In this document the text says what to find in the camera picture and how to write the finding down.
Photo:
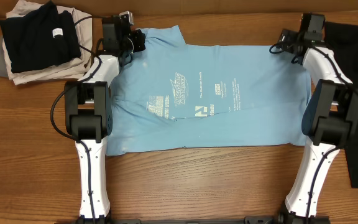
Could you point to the cardboard wall panel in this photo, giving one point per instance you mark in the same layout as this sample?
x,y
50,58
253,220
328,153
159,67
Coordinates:
x,y
183,7

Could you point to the folded black shirt on stack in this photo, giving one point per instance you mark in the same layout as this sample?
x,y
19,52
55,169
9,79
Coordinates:
x,y
41,39

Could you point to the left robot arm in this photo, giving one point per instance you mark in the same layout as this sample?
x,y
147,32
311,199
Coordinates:
x,y
88,112

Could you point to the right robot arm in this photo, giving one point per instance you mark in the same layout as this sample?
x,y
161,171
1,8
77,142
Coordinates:
x,y
329,121

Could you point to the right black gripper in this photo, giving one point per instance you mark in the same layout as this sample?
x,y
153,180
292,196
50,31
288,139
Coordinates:
x,y
285,38

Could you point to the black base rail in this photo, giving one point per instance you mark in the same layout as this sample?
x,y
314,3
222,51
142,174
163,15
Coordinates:
x,y
246,220

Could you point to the folded grey garment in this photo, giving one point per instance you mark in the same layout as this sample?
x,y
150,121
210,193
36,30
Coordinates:
x,y
3,69

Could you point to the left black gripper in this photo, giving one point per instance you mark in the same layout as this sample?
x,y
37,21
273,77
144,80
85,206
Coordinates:
x,y
140,37

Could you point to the light blue printed t-shirt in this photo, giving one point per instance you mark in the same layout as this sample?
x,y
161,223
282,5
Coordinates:
x,y
176,95

